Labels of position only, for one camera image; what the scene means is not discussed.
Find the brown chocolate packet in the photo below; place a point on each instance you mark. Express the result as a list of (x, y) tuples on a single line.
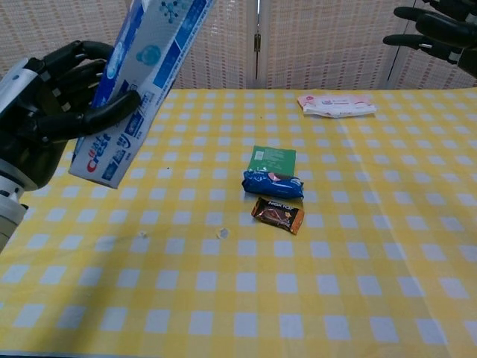
[(277, 215)]

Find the brass screen hinge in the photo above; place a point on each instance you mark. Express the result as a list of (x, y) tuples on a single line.
[(257, 41)]

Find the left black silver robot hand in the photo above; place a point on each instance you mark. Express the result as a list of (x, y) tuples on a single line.
[(33, 112)]

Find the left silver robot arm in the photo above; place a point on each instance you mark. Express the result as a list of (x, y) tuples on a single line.
[(7, 209)]

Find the yellow white checked tablecloth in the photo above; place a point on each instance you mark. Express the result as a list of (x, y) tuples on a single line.
[(238, 279)]

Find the pink white wet wipes pack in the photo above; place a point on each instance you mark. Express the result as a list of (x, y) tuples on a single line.
[(335, 105)]

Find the green snack packet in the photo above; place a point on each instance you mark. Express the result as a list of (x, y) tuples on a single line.
[(274, 156)]

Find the blue cookie packet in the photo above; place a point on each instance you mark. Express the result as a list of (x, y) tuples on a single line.
[(272, 186)]

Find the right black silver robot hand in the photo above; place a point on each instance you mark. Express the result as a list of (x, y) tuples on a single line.
[(454, 30)]

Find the blue white toothpaste box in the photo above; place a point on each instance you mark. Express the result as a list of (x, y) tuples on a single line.
[(164, 48)]

